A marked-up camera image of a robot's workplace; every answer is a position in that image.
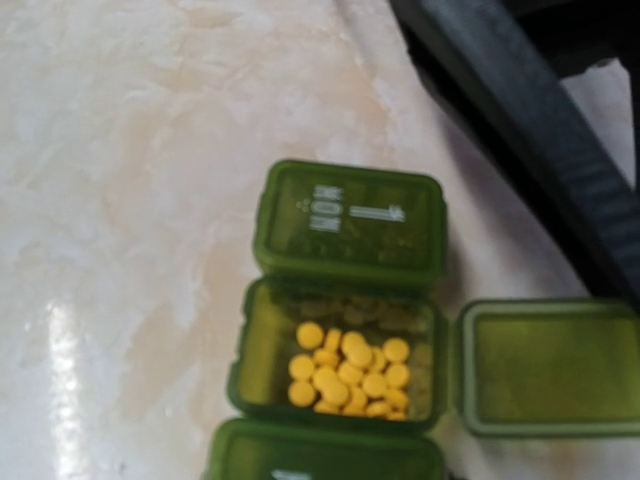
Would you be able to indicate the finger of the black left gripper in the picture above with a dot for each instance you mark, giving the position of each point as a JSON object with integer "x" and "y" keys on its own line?
{"x": 508, "y": 83}

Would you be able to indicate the green pill organizer box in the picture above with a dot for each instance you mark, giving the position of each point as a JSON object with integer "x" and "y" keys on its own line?
{"x": 344, "y": 364}

